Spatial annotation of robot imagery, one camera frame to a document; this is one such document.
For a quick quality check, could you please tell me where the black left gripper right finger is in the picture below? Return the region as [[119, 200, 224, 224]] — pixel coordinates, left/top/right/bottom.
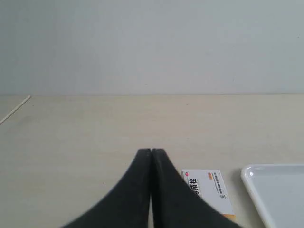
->
[[151, 149, 240, 228]]

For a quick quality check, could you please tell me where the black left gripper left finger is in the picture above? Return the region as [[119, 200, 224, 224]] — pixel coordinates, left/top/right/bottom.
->
[[63, 149, 152, 228]]

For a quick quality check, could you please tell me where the white medicine box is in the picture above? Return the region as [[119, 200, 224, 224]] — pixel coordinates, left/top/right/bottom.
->
[[182, 169, 236, 222]]

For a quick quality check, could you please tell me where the white plastic tray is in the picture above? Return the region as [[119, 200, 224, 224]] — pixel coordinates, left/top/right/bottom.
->
[[240, 164, 304, 228]]

